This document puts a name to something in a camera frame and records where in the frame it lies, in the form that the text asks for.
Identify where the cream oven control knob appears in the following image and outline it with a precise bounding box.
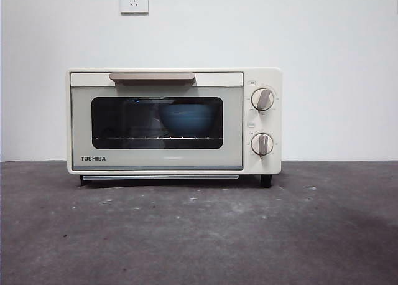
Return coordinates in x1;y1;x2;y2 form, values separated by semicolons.
250;88;275;112
250;133;275;157

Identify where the blue ribbed bowl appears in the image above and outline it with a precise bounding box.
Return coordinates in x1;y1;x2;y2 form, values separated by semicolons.
159;103;218;134

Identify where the metal wire oven rack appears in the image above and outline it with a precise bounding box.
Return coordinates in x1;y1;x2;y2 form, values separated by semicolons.
91;136;223;141

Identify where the white wall power socket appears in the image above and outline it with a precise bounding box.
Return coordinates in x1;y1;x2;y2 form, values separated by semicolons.
120;0;149;16

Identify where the cream Toshiba toaster oven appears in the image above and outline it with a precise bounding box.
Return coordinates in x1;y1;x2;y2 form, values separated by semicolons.
67;67;282;188

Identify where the cream glass oven door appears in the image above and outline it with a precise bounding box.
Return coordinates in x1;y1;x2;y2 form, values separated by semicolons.
70;72;244;171

